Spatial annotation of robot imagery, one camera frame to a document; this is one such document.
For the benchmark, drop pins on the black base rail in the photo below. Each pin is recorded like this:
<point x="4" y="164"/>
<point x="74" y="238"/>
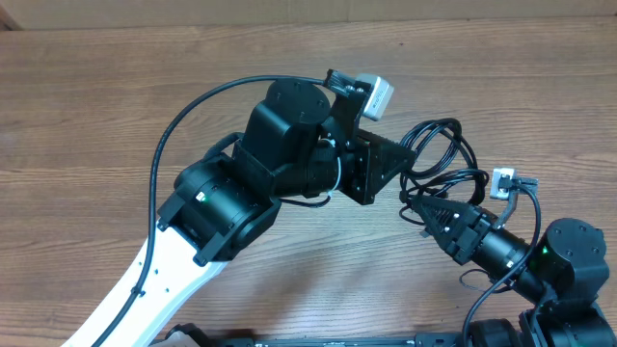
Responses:
<point x="191" y="335"/>

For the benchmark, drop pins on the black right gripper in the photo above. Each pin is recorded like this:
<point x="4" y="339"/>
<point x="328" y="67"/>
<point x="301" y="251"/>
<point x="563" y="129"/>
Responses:
<point x="444" y="228"/>

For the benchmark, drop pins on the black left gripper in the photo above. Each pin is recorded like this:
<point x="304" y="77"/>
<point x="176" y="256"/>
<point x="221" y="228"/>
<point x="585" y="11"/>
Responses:
<point x="365" y="174"/>

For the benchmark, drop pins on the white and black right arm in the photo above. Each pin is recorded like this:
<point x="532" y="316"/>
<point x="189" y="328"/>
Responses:
<point x="561" y="274"/>

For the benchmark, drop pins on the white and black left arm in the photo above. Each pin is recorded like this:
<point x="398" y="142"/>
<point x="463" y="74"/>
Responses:
<point x="303" y="143"/>

